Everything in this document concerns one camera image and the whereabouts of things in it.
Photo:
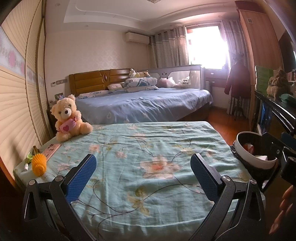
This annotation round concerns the photo frame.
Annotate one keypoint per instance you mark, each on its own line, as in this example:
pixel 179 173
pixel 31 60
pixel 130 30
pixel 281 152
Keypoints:
pixel 59 96

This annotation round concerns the black desk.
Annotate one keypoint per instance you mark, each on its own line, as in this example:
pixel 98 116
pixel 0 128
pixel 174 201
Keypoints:
pixel 277 111

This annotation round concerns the white bin with black bag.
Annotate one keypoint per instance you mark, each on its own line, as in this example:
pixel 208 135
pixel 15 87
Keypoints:
pixel 245 160

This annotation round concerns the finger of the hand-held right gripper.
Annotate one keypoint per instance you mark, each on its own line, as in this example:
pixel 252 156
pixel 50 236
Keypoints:
pixel 275 148
pixel 290 140

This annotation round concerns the blue cartoon print pillow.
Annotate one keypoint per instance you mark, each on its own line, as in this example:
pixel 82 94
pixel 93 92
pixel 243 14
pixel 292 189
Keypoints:
pixel 143 89

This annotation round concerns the tall wooden wardrobe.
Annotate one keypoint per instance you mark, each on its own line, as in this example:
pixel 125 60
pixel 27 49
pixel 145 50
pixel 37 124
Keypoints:
pixel 259 46

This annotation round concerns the small white tube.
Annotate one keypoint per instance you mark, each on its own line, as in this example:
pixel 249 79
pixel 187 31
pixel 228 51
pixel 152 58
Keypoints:
pixel 26 166

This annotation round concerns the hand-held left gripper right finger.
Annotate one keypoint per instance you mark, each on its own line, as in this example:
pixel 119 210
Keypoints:
pixel 203 176

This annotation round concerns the wall switch panel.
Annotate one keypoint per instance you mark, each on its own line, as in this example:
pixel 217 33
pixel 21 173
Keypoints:
pixel 59 82

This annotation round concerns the bed with blue sheet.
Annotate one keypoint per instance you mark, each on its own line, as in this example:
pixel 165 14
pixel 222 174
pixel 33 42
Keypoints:
pixel 150 104

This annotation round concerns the brown plush toy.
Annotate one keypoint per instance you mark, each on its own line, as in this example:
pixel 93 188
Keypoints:
pixel 277 83

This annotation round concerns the green wrapper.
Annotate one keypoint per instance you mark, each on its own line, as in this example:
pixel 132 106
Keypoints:
pixel 31 158

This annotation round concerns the beige sliding door wardrobe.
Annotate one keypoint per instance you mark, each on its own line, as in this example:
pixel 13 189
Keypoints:
pixel 16 104

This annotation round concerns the pink pillow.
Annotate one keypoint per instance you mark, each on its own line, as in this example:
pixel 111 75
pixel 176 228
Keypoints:
pixel 115 87

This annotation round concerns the white air conditioner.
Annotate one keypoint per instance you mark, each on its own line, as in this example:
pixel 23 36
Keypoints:
pixel 137 38

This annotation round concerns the grey drawer cabinet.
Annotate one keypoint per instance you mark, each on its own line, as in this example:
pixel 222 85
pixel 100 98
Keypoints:
pixel 216 77

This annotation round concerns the wooden nightstand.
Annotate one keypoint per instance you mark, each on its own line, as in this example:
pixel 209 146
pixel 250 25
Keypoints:
pixel 51 120

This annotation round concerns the flat blue pillow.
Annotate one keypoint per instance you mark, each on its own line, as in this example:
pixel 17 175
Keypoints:
pixel 94 93

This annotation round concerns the beige teddy bear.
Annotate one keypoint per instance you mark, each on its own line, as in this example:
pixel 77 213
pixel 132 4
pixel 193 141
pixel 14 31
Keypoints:
pixel 66 109

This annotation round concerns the panda print pillow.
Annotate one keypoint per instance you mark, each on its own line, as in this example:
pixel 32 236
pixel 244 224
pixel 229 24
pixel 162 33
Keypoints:
pixel 141 81

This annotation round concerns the grey bed guard rail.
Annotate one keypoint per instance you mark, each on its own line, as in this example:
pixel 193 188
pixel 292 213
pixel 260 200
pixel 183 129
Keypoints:
pixel 175 68

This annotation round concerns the pink card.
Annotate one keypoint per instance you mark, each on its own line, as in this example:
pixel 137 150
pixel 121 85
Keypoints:
pixel 52 150

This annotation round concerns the small yellow foam net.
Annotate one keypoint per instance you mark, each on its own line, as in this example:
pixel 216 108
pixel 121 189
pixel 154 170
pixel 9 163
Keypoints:
pixel 39 164

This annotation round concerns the stack of green boxes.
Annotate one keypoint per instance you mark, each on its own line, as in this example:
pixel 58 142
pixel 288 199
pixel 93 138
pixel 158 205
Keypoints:
pixel 262 78

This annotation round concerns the wooden headboard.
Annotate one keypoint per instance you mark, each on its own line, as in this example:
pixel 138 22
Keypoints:
pixel 87 80

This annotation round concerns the bed with floral green sheet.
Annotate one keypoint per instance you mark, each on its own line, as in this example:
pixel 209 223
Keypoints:
pixel 138 148

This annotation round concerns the blue box under desk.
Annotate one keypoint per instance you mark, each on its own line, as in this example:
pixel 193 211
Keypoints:
pixel 264 118

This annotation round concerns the dark red coat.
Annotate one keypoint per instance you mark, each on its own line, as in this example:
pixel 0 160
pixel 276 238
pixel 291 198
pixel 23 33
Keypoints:
pixel 238 81

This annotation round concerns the pink plush toy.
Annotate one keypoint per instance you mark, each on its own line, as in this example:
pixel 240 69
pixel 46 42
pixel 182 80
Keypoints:
pixel 166 83

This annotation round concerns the white plush toy lying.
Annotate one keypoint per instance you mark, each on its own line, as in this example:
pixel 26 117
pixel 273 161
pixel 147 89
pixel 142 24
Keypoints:
pixel 138 74

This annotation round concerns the teal cloth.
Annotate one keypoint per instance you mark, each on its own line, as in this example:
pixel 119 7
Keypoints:
pixel 288 99

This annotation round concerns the person's right hand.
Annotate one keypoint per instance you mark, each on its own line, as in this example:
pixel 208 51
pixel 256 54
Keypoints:
pixel 285 208

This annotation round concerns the small white plush toy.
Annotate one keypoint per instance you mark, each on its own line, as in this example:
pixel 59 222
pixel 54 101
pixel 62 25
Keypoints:
pixel 185 81

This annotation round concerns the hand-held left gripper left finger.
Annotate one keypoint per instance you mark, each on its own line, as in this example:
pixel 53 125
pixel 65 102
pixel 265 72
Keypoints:
pixel 81 178

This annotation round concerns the bright window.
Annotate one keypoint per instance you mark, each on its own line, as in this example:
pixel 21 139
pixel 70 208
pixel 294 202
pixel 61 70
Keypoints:
pixel 205 46

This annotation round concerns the black television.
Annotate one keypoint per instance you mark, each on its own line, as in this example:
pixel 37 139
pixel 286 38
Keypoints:
pixel 288 51

